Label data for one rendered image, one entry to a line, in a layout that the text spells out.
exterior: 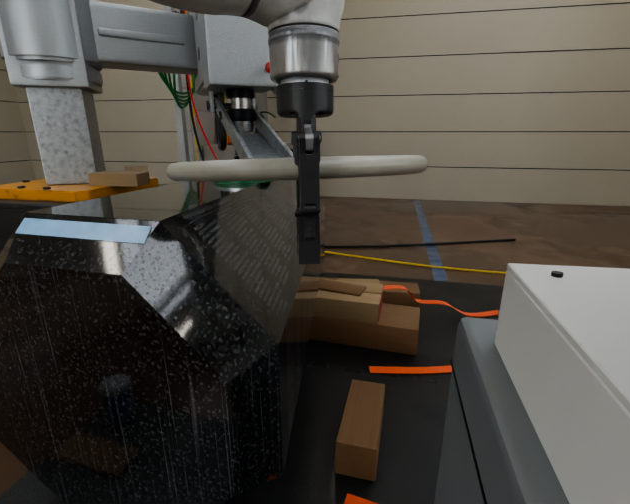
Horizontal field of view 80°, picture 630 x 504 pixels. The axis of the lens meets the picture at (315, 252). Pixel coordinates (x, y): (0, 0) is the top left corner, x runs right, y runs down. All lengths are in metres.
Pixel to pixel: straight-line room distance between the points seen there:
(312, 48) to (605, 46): 6.14
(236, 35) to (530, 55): 5.27
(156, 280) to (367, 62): 5.50
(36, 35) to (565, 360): 1.78
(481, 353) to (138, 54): 1.76
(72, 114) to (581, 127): 5.91
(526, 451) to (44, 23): 1.79
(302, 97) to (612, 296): 0.37
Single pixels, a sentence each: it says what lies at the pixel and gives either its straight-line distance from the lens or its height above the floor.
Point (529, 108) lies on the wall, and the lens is 6.21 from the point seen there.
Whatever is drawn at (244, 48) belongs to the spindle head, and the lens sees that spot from 1.31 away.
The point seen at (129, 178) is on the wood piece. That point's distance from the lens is 1.67.
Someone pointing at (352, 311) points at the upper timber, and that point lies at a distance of 1.76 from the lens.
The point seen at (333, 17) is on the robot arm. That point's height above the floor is 1.12.
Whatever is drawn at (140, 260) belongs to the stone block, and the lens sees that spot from 0.77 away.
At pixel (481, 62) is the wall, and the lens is 6.10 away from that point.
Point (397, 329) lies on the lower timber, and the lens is 1.77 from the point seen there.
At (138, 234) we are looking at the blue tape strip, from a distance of 0.79.
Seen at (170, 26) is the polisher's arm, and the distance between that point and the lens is 1.95.
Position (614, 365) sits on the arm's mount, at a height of 0.88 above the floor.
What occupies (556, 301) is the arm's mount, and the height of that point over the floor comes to 0.88.
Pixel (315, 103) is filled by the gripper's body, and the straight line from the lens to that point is 0.50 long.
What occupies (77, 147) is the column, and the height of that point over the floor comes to 0.93.
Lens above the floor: 0.99
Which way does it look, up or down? 18 degrees down
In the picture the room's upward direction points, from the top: straight up
